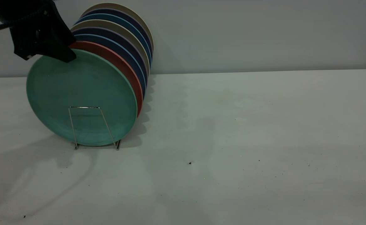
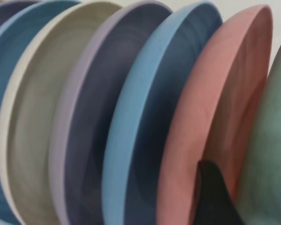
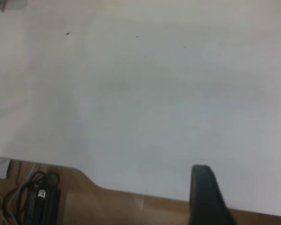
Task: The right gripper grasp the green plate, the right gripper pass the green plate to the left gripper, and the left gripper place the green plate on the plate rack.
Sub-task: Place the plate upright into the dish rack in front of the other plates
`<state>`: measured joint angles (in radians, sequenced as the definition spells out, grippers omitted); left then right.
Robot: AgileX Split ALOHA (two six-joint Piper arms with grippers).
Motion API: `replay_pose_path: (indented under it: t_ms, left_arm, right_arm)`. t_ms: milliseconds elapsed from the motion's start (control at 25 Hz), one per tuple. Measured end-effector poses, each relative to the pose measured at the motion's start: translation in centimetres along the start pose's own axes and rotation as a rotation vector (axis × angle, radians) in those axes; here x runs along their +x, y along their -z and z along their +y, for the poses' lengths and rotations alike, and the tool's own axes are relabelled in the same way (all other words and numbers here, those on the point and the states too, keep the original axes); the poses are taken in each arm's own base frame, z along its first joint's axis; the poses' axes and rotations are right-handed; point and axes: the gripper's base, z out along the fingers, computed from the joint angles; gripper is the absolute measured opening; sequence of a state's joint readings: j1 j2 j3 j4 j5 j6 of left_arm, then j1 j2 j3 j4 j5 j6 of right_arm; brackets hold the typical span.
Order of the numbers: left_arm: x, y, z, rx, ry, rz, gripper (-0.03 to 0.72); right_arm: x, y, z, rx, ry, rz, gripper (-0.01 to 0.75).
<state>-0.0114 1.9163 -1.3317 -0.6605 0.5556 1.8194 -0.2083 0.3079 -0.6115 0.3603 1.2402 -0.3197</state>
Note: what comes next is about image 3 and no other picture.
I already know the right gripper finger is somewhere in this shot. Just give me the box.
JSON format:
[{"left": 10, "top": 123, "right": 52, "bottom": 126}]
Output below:
[{"left": 189, "top": 165, "right": 237, "bottom": 225}]

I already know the black power box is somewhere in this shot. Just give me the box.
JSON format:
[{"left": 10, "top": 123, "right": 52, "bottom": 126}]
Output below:
[{"left": 22, "top": 184, "right": 61, "bottom": 225}]

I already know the white paper label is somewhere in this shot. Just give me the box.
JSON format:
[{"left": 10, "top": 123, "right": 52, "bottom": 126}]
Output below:
[{"left": 0, "top": 157, "right": 10, "bottom": 180}]

